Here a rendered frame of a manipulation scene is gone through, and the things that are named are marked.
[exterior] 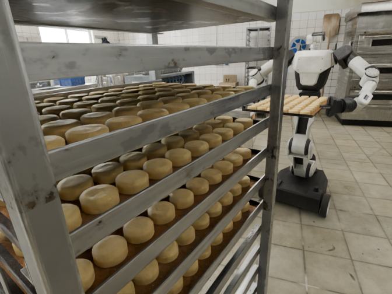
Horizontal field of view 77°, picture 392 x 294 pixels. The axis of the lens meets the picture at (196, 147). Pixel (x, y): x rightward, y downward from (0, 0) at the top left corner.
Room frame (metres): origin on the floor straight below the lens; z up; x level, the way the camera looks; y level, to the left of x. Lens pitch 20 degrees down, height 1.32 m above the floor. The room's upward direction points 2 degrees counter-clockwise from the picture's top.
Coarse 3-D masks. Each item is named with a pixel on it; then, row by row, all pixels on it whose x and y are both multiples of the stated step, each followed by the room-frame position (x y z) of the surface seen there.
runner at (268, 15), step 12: (180, 0) 0.40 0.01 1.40; (192, 0) 0.40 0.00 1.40; (204, 0) 0.41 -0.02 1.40; (216, 0) 0.44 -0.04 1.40; (228, 0) 0.47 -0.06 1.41; (240, 0) 0.51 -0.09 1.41; (252, 0) 0.55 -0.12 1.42; (228, 12) 0.52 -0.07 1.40; (240, 12) 0.53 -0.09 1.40; (252, 12) 0.55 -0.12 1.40; (264, 12) 0.60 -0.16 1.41
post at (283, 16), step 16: (288, 0) 0.65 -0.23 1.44; (288, 16) 0.65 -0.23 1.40; (288, 32) 0.66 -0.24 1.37; (288, 48) 0.67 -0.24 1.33; (272, 64) 0.66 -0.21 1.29; (272, 80) 0.66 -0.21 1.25; (272, 96) 0.66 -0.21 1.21; (272, 112) 0.66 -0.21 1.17; (272, 128) 0.66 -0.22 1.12; (272, 144) 0.65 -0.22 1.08; (272, 160) 0.65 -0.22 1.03; (272, 176) 0.65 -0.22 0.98; (272, 192) 0.65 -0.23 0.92; (272, 208) 0.65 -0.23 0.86; (272, 224) 0.67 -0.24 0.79
